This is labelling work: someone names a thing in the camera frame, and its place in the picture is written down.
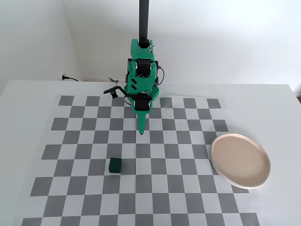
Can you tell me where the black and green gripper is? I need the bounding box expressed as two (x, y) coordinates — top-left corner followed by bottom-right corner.
(130, 93), (154, 136)

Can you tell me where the dark green dice cube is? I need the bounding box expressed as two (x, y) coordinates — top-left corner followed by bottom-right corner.
(108, 157), (123, 175)

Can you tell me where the green perforated robot base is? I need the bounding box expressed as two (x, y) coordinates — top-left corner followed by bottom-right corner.
(124, 84), (161, 102)

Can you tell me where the beige round plate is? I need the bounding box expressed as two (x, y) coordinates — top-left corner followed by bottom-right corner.
(211, 133), (271, 190)

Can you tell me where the grey checkerboard mat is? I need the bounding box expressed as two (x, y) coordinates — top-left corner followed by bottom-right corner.
(21, 95), (261, 226)

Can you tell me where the black vertical pole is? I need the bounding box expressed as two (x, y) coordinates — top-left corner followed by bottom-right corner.
(138, 0), (151, 48)

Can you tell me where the black camera cable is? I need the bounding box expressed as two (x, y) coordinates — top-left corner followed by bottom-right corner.
(122, 91), (136, 108)

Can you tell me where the black wrist camera board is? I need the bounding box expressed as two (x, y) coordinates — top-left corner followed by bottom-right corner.
(103, 86), (125, 99)

